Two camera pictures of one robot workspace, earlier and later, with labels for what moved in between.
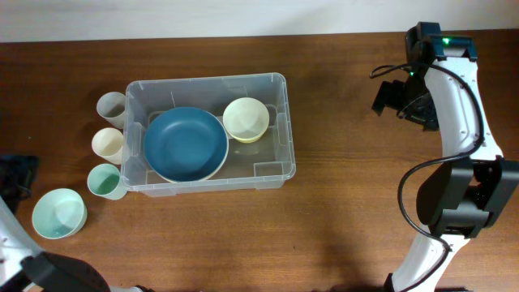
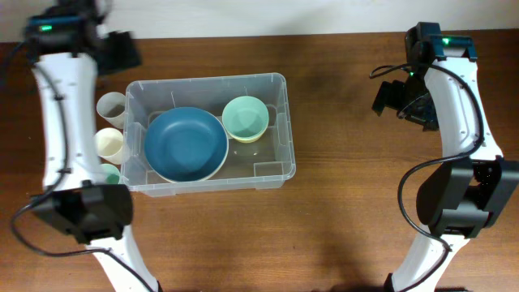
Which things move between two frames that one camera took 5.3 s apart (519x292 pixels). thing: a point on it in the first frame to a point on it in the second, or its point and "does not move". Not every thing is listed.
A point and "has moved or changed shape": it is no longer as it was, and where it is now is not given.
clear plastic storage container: (193, 135) does not move
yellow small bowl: (247, 140) does not move
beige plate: (225, 161) does not move
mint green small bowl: (57, 213) has moved or changed shape
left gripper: (29, 166) to (128, 52)
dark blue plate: (185, 144) does not move
